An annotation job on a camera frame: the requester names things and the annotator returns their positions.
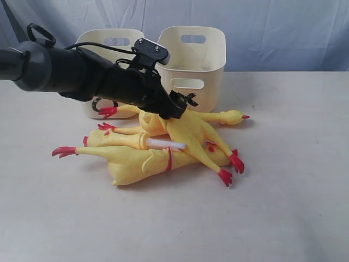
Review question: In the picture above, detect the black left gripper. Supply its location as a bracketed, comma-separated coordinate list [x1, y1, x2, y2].
[103, 68, 187, 120]

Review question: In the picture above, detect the headless yellow rubber chicken body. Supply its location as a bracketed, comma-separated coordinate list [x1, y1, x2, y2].
[160, 109, 249, 187]

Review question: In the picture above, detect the chicken head with white tube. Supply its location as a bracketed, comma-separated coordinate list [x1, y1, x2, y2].
[83, 129, 186, 150]

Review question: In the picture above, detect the yellow rubber chicken front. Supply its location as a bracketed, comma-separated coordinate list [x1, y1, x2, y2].
[52, 146, 199, 186]

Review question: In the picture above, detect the yellow rubber chicken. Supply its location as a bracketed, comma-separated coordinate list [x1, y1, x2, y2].
[98, 105, 250, 136]
[52, 146, 199, 186]

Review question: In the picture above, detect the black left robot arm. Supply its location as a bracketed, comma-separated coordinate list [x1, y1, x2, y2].
[1, 38, 187, 120]

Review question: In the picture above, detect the cream bin marked O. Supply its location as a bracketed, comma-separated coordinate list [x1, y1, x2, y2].
[76, 28, 144, 119]

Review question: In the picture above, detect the yellow rubber chicken rear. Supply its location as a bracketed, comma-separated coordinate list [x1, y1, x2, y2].
[98, 105, 250, 136]

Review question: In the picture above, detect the cream bin marked X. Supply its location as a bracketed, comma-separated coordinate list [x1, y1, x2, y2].
[156, 26, 226, 112]

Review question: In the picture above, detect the blue backdrop cloth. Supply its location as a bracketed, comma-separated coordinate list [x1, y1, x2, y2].
[1, 0, 348, 71]

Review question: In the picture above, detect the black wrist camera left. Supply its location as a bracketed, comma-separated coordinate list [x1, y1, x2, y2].
[131, 38, 170, 68]

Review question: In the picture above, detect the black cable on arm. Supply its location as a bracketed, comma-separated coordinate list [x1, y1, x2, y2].
[26, 23, 137, 69]

